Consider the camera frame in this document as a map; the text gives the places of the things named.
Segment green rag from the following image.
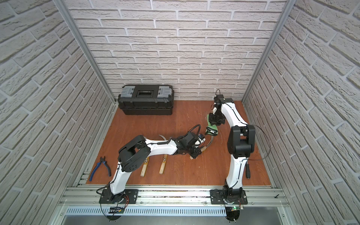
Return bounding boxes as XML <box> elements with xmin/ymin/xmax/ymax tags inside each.
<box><xmin>205</xmin><ymin>114</ymin><xmax>218</xmax><ymax>137</ymax></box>

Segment wooden handle sickle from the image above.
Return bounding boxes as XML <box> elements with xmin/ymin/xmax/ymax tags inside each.
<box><xmin>140</xmin><ymin>157</ymin><xmax>149</xmax><ymax>177</ymax></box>
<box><xmin>190</xmin><ymin>132</ymin><xmax>218</xmax><ymax>159</ymax></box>
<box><xmin>158</xmin><ymin>134</ymin><xmax>169</xmax><ymax>175</ymax></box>

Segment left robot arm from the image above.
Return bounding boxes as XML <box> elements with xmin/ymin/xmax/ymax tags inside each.
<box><xmin>110</xmin><ymin>132</ymin><xmax>205</xmax><ymax>195</ymax></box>

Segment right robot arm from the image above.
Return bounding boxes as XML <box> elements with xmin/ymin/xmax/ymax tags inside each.
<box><xmin>208</xmin><ymin>94</ymin><xmax>256</xmax><ymax>197</ymax></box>

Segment black plastic toolbox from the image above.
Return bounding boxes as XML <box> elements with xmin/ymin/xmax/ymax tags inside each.
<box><xmin>118</xmin><ymin>84</ymin><xmax>174</xmax><ymax>115</ymax></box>

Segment black handled screwdriver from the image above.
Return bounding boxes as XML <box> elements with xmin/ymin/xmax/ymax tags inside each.
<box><xmin>245</xmin><ymin>162</ymin><xmax>251</xmax><ymax>179</ymax></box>

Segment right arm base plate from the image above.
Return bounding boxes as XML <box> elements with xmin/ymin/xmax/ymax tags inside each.
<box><xmin>210</xmin><ymin>188</ymin><xmax>248</xmax><ymax>205</ymax></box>

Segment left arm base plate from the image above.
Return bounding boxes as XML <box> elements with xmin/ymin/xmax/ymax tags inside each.
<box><xmin>99</xmin><ymin>188</ymin><xmax>139</xmax><ymax>204</ymax></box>

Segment blue handled pliers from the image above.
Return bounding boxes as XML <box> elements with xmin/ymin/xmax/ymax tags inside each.
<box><xmin>89</xmin><ymin>156</ymin><xmax>112</xmax><ymax>182</ymax></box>

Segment aluminium front rail frame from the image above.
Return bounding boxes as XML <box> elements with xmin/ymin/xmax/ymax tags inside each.
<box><xmin>49</xmin><ymin>185</ymin><xmax>295</xmax><ymax>225</ymax></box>

